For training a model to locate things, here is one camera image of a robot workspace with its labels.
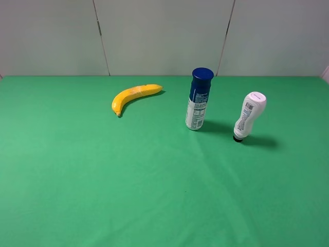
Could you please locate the white bottle with brush cap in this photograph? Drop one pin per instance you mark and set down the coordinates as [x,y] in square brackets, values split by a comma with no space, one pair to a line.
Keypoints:
[253,106]

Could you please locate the yellow banana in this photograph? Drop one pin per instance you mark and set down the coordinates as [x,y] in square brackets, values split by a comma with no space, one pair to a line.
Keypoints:
[133,93]

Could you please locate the blue and white spray can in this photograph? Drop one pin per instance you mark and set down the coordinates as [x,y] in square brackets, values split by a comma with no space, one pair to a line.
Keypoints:
[198,97]

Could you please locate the green tablecloth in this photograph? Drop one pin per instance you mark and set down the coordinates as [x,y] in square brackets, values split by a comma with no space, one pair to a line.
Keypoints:
[75,174]

